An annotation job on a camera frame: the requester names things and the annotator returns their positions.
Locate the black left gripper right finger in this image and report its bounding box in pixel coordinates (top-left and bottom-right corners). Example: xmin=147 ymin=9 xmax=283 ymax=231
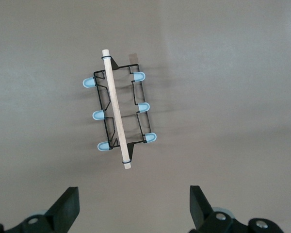
xmin=189 ymin=185 xmax=235 ymax=233

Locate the black wire cup holder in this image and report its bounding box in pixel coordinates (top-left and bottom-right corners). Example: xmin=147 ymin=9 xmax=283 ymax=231
xmin=82 ymin=49 xmax=158 ymax=170

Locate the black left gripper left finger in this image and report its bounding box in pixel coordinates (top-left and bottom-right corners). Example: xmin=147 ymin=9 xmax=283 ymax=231
xmin=14 ymin=186 xmax=81 ymax=233

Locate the brown paper table cover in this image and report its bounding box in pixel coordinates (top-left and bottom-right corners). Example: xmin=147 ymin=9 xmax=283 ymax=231
xmin=0 ymin=0 xmax=291 ymax=233

